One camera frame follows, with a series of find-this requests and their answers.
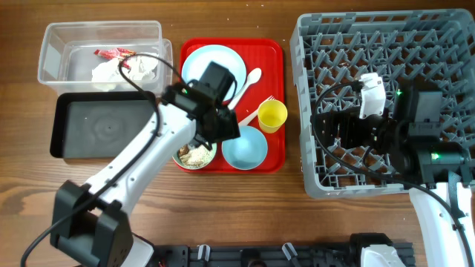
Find green bowl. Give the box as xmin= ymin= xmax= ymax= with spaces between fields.
xmin=171 ymin=142 xmax=217 ymax=171

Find rice and food scraps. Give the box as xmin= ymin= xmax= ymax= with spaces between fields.
xmin=177 ymin=143 xmax=215 ymax=168

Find light blue bowl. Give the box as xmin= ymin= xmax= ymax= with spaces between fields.
xmin=221 ymin=125 xmax=268 ymax=171

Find yellow plastic cup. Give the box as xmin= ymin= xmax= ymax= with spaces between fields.
xmin=258 ymin=99 xmax=288 ymax=134

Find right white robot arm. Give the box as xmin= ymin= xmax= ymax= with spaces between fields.
xmin=311 ymin=79 xmax=474 ymax=266

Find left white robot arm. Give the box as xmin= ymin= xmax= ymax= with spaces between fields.
xmin=50 ymin=62 xmax=240 ymax=266

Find grey dishwasher rack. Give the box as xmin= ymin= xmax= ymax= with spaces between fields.
xmin=290 ymin=9 xmax=474 ymax=198

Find black waste tray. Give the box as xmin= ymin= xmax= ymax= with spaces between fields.
xmin=50 ymin=91 xmax=154 ymax=159

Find clear plastic waste bin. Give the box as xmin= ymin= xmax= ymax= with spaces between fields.
xmin=38 ymin=21 xmax=173 ymax=96

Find white plastic fork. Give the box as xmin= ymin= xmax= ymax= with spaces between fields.
xmin=238 ymin=96 xmax=275 ymax=126

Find white plastic spoon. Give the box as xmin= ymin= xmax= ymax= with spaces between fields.
xmin=228 ymin=67 xmax=262 ymax=110

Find light blue plate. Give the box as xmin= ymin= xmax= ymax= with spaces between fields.
xmin=181 ymin=44 xmax=247 ymax=97

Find red serving tray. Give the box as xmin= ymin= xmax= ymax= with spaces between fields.
xmin=179 ymin=38 xmax=286 ymax=174

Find red snack wrapper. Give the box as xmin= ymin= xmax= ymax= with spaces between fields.
xmin=94 ymin=47 xmax=137 ymax=61

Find crumpled white tissue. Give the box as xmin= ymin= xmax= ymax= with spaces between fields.
xmin=91 ymin=56 xmax=159 ymax=91

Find black mounting rail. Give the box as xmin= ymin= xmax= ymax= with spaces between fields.
xmin=148 ymin=243 xmax=415 ymax=267

